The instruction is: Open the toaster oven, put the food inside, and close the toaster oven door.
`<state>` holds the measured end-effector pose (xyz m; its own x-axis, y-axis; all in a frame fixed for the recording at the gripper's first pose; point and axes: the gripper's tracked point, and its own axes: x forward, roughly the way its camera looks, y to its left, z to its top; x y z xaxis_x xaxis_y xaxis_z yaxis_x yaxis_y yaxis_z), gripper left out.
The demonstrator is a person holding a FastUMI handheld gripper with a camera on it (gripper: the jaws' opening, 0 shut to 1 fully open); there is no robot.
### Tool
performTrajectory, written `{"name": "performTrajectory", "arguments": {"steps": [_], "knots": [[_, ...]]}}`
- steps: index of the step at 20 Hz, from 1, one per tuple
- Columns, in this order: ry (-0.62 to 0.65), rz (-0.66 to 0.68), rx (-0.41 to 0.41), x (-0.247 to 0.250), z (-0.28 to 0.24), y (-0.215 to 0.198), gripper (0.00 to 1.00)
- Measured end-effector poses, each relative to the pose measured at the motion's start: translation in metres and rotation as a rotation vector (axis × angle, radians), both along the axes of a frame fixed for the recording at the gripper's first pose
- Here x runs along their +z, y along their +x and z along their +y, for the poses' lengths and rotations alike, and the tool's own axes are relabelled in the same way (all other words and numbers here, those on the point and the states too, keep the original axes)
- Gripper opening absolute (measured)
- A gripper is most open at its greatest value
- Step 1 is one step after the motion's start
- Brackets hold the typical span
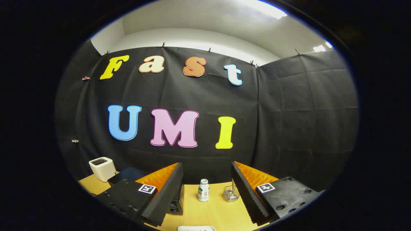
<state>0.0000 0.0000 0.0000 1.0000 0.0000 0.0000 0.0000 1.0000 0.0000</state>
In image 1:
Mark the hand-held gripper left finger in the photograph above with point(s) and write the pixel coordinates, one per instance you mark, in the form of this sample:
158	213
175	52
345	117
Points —
165	195

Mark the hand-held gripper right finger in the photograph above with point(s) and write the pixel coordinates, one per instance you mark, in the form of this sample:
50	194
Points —
247	195

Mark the black toaster oven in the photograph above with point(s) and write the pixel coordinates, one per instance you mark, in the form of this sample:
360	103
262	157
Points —
128	175

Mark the white square plate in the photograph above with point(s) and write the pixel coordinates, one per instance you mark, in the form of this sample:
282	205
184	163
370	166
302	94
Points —
196	228

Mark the cream bread toaster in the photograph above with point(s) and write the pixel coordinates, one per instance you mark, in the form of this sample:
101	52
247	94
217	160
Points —
102	170

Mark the wooden stick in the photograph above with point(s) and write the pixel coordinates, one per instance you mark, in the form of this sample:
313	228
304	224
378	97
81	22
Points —
232	186

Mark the white bottle green label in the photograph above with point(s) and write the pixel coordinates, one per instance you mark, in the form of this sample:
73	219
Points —
203	192

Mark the small ceiling light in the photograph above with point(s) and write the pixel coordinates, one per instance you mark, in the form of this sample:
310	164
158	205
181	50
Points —
319	48

